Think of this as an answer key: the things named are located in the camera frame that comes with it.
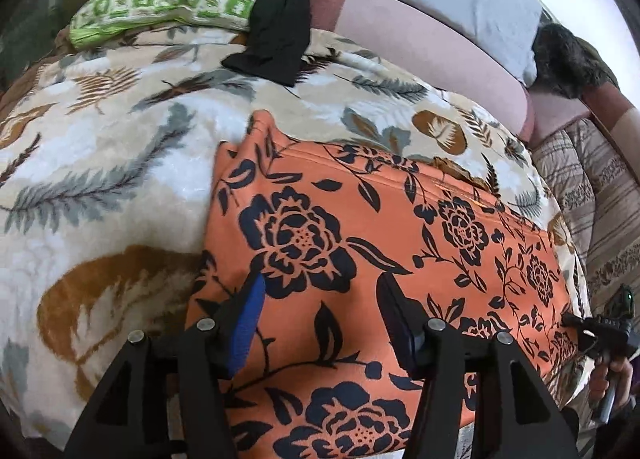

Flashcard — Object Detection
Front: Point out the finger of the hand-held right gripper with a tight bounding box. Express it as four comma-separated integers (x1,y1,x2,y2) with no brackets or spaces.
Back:
561,313,593,337

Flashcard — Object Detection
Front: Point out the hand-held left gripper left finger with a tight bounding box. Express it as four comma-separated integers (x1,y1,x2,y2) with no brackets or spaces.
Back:
64,273,266,459

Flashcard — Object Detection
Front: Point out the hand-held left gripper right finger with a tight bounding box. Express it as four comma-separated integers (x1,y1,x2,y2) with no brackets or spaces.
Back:
376,271,581,459

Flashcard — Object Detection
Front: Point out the orange floral shirt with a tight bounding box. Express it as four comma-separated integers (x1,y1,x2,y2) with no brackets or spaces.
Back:
184,110,588,455

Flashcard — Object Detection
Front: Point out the person's right hand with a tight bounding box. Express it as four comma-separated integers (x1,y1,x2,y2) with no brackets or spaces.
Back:
590,355,640,409

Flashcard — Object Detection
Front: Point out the striped brown sofa cushion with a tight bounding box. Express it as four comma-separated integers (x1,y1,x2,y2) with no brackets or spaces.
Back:
531,118,640,312

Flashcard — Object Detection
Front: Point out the leaf print blanket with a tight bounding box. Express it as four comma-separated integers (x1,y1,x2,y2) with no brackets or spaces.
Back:
0,24,591,440

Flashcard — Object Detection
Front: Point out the pink sofa armrest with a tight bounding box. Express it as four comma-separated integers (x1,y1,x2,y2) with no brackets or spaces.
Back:
527,84,640,152

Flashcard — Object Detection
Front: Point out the olive green cloth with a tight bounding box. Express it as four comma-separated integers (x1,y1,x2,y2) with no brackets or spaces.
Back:
575,36,622,90

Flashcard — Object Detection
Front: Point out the dark furry cloth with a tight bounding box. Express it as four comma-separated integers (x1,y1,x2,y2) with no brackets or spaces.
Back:
531,23,608,100

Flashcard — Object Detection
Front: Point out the pink sofa bolster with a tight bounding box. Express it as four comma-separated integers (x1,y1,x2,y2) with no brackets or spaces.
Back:
306,0,536,140

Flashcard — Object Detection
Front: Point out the black garment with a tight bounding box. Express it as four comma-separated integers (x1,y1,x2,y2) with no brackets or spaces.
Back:
191,0,315,86

